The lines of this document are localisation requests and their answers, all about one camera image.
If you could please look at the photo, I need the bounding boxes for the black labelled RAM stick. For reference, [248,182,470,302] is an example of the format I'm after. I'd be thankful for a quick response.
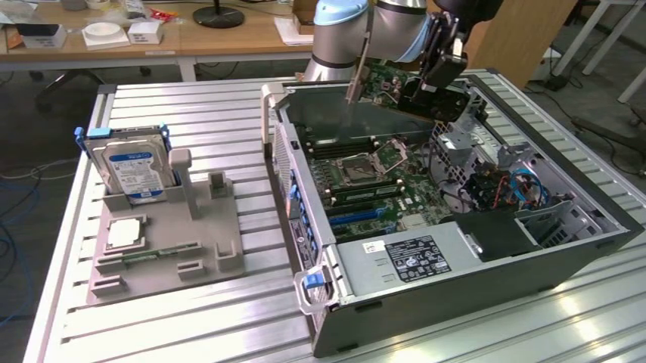
[330,183,404,205]

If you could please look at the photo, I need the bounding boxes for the blue expansion slot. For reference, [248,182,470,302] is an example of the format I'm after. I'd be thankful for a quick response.
[327,209,383,228]

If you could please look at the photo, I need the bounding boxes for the white paper stack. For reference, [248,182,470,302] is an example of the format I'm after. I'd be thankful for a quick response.
[274,17,316,46]

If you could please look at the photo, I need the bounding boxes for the grey metal disk bay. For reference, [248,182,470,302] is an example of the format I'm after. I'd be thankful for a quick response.
[514,200,607,249]

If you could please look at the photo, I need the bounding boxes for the black round lamp base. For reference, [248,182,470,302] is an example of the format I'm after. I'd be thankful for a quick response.
[192,0,247,28]

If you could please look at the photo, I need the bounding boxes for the green motherboard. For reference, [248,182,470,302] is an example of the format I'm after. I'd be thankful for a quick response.
[295,126,455,243]

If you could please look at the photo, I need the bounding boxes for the wooden cabinet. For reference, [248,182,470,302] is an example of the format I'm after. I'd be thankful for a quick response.
[454,0,579,82]

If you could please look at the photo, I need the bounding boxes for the black open PC case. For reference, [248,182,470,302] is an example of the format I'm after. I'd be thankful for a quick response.
[259,73,646,358]

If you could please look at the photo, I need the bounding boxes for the hard disk blue caddy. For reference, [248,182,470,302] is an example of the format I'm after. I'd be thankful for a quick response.
[73,123,176,207]

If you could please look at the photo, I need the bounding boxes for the open metal socket cover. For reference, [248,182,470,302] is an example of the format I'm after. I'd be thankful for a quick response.
[372,139,420,171]

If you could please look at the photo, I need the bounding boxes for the black connector bundle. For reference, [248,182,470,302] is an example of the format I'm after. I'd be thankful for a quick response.
[463,172,511,211]

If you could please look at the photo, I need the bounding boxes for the grey power supply unit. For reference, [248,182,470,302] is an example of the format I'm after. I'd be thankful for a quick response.
[335,221,481,298]

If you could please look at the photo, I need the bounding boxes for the black Nvidia graphics card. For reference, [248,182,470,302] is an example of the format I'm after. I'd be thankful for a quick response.
[346,56,474,123]

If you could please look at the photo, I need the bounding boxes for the perforated metal drive cage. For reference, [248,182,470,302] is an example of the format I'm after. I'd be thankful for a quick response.
[432,120,511,190]

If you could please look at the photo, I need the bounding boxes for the brown cardboard box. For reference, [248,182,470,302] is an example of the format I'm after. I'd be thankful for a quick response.
[292,0,319,26]

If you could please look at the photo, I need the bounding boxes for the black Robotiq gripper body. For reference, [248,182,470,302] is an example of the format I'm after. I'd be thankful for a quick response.
[436,0,503,37]

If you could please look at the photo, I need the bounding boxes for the white box black top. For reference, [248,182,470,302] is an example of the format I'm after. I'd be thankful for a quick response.
[15,23,68,49]

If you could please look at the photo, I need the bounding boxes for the white metal table frame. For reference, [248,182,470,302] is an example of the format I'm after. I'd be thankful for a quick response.
[553,0,646,76]

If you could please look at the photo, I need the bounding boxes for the green RAM stick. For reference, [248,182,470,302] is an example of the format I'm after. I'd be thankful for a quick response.
[120,245,196,264]

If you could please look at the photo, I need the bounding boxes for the silver CPU chip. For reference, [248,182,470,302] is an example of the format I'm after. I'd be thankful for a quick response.
[108,219,143,249]

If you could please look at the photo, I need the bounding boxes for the white plastic ring block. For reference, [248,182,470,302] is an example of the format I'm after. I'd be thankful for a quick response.
[80,21,131,50]

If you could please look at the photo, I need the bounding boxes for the grey printed parts rack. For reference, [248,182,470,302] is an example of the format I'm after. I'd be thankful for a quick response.
[85,148,247,306]

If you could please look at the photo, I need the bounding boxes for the wooden desk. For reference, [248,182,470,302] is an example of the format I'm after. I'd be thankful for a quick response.
[0,0,455,82]

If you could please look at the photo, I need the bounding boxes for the black power adapter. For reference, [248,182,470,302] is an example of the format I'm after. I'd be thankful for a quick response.
[542,75,570,92]

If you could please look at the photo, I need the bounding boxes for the blue data wire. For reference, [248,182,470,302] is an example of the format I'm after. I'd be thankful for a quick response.
[509,169,551,209]

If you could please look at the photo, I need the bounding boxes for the CPU socket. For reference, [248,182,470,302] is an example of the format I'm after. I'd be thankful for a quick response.
[336,154,387,182]

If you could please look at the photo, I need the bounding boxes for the white labelled cardboard box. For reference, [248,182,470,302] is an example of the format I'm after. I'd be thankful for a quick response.
[127,20,166,45]

